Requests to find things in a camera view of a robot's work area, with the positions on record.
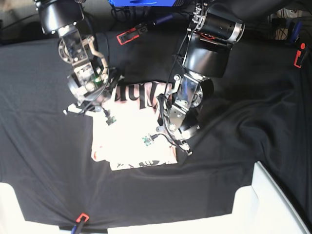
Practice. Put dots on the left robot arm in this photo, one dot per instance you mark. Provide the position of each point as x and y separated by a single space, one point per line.
210 38

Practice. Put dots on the blue plastic box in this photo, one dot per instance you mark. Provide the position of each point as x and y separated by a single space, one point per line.
161 3

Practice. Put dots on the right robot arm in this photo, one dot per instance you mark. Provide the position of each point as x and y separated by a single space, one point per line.
92 81

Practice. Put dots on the red clamp at right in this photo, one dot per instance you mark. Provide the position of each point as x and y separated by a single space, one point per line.
300 55

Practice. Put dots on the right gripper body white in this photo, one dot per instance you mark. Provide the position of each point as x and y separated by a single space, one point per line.
101 107

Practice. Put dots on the red black clamp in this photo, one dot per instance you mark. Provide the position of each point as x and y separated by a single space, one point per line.
140 29

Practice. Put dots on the black table cloth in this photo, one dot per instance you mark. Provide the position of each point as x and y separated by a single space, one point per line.
261 110

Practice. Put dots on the pink T-shirt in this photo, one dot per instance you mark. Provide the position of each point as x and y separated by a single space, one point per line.
121 144

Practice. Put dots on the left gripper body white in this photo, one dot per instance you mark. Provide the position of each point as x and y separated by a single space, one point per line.
178 138

